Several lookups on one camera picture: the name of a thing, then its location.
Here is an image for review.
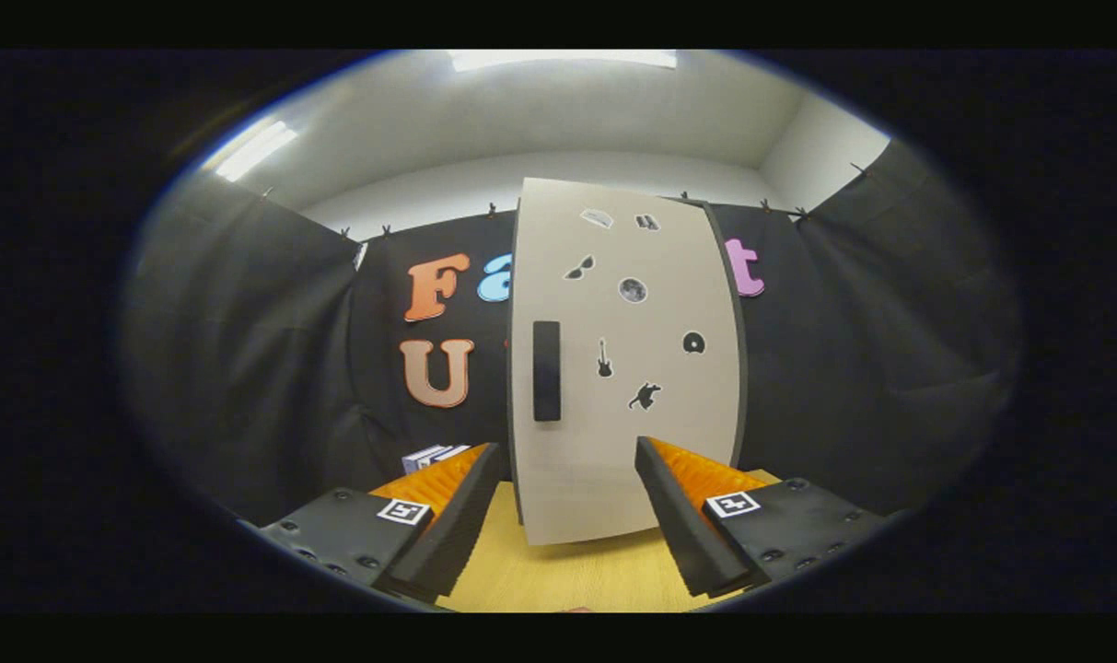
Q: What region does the ceiling light strip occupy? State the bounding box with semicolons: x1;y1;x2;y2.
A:
204;120;298;182

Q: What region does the wide ceiling light panel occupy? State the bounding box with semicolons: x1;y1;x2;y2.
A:
448;50;679;73

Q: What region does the black door handle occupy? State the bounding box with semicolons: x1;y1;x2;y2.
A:
533;320;562;423

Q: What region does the white cabinet door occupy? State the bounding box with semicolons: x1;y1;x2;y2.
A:
507;177;739;547

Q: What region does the dark box with white top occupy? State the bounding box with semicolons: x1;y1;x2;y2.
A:
402;444;472;475

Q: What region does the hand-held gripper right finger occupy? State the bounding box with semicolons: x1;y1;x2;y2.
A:
634;436;891;598

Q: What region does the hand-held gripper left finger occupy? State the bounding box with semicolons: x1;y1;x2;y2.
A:
242;442;504;603

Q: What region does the black backdrop cloth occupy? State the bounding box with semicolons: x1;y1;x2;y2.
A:
121;138;1019;526

